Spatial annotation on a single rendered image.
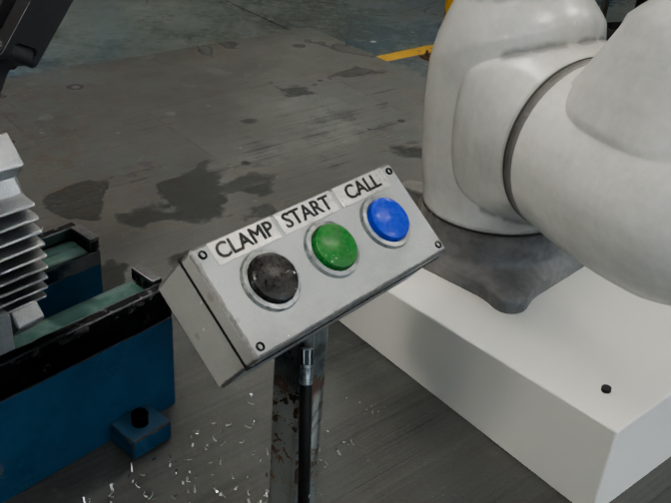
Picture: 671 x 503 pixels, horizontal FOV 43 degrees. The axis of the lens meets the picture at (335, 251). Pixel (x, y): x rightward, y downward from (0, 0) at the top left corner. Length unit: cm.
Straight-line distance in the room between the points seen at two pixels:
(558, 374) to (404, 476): 15
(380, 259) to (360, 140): 80
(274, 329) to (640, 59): 32
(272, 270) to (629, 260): 27
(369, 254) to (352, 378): 32
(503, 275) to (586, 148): 21
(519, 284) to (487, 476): 18
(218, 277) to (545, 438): 37
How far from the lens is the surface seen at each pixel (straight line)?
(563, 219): 67
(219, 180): 117
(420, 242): 55
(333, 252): 50
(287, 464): 62
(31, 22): 54
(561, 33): 75
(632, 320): 82
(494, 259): 82
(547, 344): 77
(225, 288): 46
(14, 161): 59
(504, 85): 73
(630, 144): 62
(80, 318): 71
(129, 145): 128
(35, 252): 61
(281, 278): 47
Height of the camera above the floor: 133
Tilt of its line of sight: 31 degrees down
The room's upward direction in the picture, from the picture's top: 4 degrees clockwise
